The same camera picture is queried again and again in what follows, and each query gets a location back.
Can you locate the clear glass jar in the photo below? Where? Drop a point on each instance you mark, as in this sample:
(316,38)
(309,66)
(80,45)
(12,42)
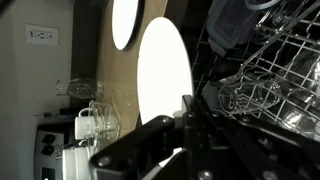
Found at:
(80,88)

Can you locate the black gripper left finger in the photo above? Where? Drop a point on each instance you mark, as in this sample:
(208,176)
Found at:
(140,146)

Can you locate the white mug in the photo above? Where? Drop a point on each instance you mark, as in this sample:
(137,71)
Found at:
(83,126)

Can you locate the clear drinking glasses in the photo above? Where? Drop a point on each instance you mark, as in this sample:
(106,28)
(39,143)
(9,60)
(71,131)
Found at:
(112,116)

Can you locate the white wall outlet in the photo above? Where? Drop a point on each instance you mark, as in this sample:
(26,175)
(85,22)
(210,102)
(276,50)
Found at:
(41,34)

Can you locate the white dinner plate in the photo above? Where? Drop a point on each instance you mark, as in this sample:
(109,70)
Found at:
(163,66)
(125,23)

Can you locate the plastic container blue lid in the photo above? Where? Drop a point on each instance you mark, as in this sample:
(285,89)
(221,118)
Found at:
(230,23)

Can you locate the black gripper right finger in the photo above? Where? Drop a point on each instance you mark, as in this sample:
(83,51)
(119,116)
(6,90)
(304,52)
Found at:
(253,153)

